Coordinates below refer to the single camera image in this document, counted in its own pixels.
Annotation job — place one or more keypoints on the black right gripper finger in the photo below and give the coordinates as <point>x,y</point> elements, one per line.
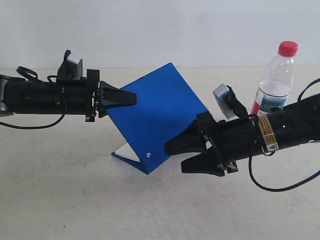
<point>203,163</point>
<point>190,140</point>

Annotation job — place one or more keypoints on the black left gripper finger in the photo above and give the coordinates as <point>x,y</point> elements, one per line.
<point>109,97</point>

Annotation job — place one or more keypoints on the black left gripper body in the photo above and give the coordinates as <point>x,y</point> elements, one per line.
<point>80,93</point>

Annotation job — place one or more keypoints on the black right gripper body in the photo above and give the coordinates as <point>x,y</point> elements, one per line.
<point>234,140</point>

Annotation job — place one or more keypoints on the blue hardcover folder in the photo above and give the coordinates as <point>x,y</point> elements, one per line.
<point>166,105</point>

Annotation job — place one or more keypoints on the clear plastic water bottle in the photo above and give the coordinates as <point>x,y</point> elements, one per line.
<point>277,79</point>

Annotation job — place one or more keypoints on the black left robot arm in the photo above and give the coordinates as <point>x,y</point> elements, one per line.
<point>31,96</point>

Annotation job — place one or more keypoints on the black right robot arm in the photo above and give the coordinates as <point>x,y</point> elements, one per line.
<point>297,123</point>

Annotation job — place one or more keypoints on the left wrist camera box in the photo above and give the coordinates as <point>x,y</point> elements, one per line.
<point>71,67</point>

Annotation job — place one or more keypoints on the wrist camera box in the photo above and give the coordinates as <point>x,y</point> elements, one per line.
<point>71,67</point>
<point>228,103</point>

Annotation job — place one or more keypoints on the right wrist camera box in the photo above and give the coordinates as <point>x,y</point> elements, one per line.
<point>228,103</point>

